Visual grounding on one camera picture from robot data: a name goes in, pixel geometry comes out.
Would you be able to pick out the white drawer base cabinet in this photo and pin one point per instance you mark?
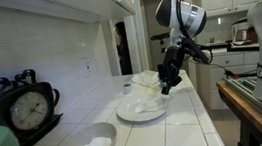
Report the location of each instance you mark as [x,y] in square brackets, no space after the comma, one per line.
[234,70]

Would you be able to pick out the white coffee maker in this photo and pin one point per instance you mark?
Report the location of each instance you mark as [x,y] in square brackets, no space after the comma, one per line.
[241,32]

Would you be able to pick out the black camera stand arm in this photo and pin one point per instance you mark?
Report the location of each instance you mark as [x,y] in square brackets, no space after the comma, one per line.
[235,48]

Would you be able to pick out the white wall outlet plate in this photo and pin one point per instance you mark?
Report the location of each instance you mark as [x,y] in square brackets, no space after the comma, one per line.
[86,67]

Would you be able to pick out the wooden table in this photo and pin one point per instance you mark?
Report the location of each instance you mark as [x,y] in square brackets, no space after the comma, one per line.
[243,109]

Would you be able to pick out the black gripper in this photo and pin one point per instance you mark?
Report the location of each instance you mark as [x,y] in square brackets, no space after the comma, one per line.
[175,56]

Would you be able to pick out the white crumpled cloth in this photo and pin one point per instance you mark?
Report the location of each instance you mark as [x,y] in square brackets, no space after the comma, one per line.
[147,78]

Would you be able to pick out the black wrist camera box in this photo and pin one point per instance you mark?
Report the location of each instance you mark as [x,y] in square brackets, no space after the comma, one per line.
[197,50]

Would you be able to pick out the small white lidded container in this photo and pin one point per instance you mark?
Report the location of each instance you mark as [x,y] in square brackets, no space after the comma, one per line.
[127,89]

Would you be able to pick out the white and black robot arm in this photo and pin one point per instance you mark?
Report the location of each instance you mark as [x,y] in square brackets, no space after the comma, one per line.
[184,16]

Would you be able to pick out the white spoon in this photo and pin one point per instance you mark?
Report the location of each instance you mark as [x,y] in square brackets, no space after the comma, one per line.
[148,104]

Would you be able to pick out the white round plate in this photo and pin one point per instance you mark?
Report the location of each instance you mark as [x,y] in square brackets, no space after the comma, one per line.
[129,113]

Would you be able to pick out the black framed analog clock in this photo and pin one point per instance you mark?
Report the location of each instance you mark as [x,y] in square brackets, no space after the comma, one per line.
[30,110]

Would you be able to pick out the white wall switch plate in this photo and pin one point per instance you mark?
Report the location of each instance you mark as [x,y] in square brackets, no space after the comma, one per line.
[95,64]

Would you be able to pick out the person in dark clothes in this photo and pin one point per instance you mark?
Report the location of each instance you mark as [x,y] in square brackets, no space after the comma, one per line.
[123,50]

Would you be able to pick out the white upper wall cabinet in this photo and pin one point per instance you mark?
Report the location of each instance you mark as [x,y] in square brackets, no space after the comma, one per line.
[62,7]

